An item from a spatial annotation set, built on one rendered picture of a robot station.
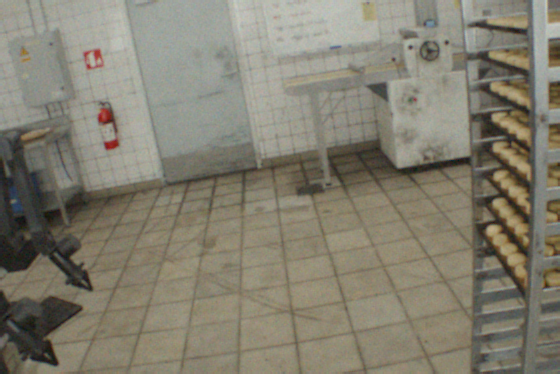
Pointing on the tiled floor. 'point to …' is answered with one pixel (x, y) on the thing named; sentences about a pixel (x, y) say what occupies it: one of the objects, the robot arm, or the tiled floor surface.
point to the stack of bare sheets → (52, 316)
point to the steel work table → (56, 199)
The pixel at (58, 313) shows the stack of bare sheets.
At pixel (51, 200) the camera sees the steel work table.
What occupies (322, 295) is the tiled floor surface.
